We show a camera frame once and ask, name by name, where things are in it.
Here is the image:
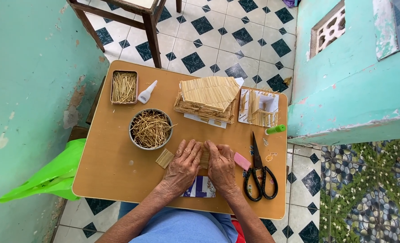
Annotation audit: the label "person's left hand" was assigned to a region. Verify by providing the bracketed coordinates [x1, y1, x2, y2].
[162, 139, 203, 198]

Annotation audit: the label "person's right hand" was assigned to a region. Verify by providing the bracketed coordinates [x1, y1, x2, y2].
[204, 140, 242, 200]

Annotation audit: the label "glued toothpick panel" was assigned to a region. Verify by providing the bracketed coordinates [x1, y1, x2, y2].
[199, 142, 211, 169]

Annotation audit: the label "pink eraser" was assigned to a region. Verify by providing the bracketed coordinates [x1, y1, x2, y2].
[234, 152, 252, 171]

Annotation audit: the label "small toothpick panel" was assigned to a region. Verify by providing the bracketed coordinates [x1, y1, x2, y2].
[155, 148, 175, 169]

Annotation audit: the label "purple and white paper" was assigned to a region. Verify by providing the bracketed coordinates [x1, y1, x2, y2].
[180, 175, 217, 198]

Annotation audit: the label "round metal bowl of toothpicks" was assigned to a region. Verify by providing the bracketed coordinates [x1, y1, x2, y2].
[129, 108, 177, 151]

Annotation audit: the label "black scissors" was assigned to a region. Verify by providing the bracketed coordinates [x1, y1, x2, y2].
[244, 132, 279, 202]

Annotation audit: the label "toothpick model house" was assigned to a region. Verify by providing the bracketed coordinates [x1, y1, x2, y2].
[173, 76, 245, 129]

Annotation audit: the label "unfinished toothpick model room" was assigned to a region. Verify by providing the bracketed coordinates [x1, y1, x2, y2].
[238, 88, 280, 128]

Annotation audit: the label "green glue stick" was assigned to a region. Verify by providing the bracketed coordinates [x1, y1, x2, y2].
[265, 124, 286, 135]

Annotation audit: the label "wooden table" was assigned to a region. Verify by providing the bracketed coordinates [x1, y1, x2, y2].
[72, 60, 288, 220]

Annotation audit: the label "white glue bottle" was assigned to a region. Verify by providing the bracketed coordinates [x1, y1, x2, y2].
[137, 80, 158, 104]

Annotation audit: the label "person's blue clothing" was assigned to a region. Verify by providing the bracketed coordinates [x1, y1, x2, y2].
[118, 202, 246, 243]

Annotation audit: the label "rectangular tin of toothpicks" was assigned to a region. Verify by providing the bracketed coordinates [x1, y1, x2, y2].
[110, 70, 139, 105]

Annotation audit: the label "green plastic bag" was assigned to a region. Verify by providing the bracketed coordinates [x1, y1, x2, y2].
[0, 138, 86, 204]

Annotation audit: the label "dark wooden chair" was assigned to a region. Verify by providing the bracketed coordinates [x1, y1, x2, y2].
[66, 0, 183, 69]

